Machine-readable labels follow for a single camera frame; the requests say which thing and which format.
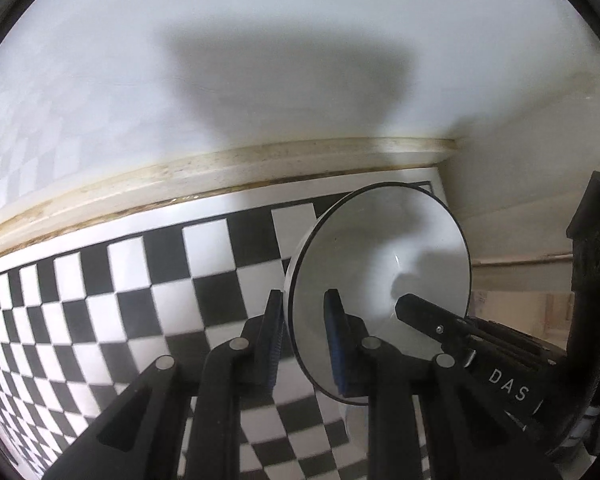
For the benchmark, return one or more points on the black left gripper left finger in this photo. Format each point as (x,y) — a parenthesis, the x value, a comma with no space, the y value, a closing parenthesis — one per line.
(170,416)

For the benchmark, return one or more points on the black white checkered mat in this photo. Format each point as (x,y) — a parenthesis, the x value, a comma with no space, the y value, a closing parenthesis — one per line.
(82,315)

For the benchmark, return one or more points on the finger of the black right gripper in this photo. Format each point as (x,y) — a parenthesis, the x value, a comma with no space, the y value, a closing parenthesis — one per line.
(452,330)

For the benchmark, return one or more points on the floral white bowl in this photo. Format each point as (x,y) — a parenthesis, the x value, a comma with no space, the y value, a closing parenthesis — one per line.
(355,419)

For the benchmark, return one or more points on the black rimmed white bowl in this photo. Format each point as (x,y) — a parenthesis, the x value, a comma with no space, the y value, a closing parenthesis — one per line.
(374,246)

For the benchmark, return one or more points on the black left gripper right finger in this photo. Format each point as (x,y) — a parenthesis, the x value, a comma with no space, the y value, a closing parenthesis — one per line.
(424,417)

